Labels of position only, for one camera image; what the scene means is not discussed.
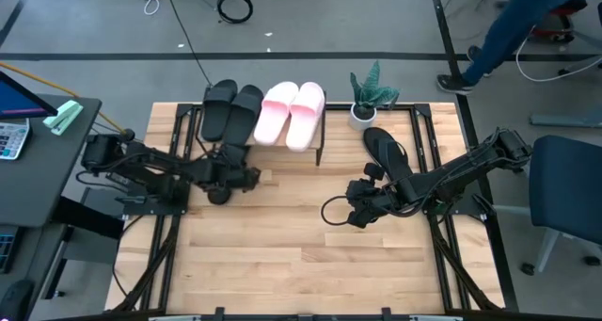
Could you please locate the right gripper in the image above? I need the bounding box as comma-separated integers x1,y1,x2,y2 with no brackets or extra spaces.
346,163,410,229

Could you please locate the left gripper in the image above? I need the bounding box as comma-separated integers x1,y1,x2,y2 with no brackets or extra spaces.
197,145,262,207

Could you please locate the black flip-flop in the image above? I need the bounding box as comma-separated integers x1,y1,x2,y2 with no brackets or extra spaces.
362,126,415,182

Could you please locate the black slide sandal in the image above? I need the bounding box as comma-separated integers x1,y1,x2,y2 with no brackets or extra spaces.
200,79,239,142
221,84,264,147

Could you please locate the pink slide sandal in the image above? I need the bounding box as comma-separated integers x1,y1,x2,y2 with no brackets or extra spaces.
253,81,300,147
285,81,326,152

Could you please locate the wooden shelf with black frame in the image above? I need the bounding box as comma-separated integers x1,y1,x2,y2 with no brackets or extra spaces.
195,89,328,167

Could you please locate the green plant in white pot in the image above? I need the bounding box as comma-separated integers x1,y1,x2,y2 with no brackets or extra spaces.
348,59,401,133

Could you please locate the blue chair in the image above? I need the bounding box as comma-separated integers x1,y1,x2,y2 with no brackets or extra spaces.
511,133,602,278

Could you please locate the mint green stapler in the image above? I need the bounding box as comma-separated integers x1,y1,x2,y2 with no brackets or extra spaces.
42,99,85,136

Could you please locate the grey desk foot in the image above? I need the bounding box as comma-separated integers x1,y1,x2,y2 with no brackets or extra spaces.
530,109,602,129

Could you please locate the black desk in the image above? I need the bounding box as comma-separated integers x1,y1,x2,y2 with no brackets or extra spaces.
0,93,126,303

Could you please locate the person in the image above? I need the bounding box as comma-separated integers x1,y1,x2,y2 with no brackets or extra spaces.
436,0,594,96

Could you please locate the grey chair base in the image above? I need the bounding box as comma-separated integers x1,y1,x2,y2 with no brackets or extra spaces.
558,53,602,76

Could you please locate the grey calculator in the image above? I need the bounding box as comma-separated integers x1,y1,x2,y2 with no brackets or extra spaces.
0,118,32,161

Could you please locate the computer monitor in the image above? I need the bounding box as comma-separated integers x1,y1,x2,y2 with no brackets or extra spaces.
0,70,58,120

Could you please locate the black computer mouse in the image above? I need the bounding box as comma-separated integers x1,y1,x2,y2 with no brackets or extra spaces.
0,279,35,321

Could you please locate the black rig frame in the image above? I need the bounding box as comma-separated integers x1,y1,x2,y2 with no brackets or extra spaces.
46,102,602,321

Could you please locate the black floor cable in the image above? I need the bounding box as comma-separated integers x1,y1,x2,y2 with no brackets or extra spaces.
161,0,215,88

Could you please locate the coiled black cable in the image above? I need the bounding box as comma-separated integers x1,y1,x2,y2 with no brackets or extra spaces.
215,0,254,24

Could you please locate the long white cable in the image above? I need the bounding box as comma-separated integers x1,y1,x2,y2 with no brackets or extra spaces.
515,26,602,83

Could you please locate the yellow cable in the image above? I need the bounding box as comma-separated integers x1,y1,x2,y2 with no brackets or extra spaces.
0,60,128,136

